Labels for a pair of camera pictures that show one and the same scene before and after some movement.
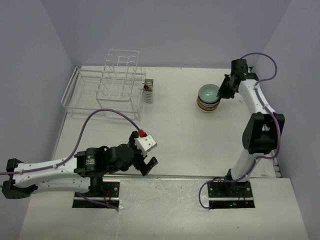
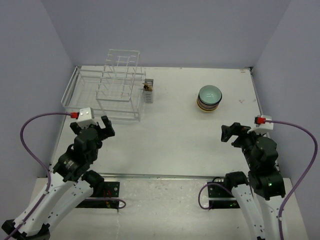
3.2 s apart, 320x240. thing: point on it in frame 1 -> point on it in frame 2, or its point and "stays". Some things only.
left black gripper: [141, 165] -> [108, 131]
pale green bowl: [207, 93] stays
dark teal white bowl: [208, 107] stays
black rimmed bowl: [204, 103] stays
